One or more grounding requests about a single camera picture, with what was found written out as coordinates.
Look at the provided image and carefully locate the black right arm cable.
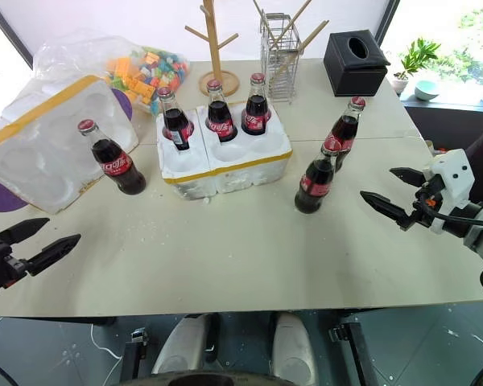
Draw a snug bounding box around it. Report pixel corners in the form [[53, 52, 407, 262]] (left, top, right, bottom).
[[424, 195, 483, 295]]

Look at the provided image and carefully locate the white floor cable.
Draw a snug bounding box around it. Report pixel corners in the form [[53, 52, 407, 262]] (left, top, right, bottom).
[[89, 321, 125, 365]]

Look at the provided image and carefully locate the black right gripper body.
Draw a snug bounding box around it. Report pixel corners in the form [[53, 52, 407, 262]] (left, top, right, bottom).
[[411, 173, 448, 229]]

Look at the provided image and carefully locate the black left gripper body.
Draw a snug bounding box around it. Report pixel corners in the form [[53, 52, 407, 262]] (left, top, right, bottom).
[[0, 235, 29, 290]]

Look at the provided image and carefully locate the glass cola bottle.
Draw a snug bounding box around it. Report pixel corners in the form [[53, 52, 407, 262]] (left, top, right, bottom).
[[156, 86, 196, 153], [328, 96, 367, 175], [205, 79, 239, 144], [293, 136, 344, 215], [76, 118, 147, 197], [241, 72, 273, 137]]

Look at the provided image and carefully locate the wire chopstick holder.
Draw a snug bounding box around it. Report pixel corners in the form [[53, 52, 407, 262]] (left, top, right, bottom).
[[259, 12, 303, 105]]

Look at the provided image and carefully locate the black tissue box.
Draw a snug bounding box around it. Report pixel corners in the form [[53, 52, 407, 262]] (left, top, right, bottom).
[[322, 28, 391, 98]]

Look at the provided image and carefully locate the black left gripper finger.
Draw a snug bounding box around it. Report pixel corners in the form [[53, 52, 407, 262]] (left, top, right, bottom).
[[0, 217, 51, 246], [25, 234, 82, 277]]

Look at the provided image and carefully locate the black table leg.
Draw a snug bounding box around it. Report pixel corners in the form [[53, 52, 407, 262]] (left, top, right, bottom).
[[328, 312, 382, 386], [122, 326, 151, 381]]

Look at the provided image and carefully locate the small potted green plant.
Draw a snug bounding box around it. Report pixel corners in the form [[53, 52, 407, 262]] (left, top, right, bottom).
[[393, 37, 442, 96]]

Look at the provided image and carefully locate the teal bowl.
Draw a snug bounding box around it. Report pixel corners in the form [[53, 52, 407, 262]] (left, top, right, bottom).
[[413, 80, 441, 102]]

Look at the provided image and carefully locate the silver rounded robot leg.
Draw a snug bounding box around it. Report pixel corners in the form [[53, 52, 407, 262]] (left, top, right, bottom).
[[270, 311, 320, 386], [150, 313, 219, 376]]

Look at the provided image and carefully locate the plastic bag of toy blocks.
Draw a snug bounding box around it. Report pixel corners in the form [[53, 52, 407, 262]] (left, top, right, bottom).
[[31, 27, 192, 118]]

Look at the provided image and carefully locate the wooden mug tree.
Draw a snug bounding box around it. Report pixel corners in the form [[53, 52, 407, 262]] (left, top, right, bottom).
[[184, 0, 242, 98]]

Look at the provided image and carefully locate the white foam bottle holder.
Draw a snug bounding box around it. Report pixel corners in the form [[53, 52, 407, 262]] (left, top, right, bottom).
[[155, 100, 294, 201]]

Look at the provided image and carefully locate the wooden chopstick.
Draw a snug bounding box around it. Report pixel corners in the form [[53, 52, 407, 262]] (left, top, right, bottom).
[[270, 0, 313, 42], [270, 19, 331, 80], [252, 0, 283, 47]]

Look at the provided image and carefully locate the black window frame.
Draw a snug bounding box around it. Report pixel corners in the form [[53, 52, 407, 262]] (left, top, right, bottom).
[[0, 6, 34, 70]]

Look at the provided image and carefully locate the white foam lid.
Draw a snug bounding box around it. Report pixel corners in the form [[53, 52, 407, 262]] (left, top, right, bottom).
[[0, 74, 140, 215]]

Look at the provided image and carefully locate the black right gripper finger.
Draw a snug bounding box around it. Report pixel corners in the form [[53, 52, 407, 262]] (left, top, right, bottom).
[[389, 166, 428, 187], [359, 191, 415, 232]]

